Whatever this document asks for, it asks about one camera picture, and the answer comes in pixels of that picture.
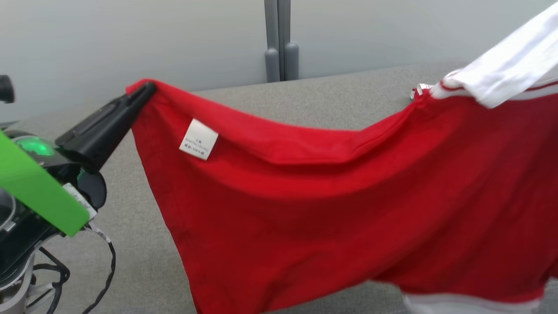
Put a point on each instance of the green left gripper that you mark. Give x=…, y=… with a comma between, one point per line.
x=35, y=187

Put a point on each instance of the red and white jersey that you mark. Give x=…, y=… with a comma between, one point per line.
x=327, y=209

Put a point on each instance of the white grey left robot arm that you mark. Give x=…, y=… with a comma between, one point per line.
x=13, y=296

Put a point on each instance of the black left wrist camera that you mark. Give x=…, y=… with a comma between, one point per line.
x=5, y=89

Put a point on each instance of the grey partition post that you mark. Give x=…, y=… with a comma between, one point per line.
x=281, y=39

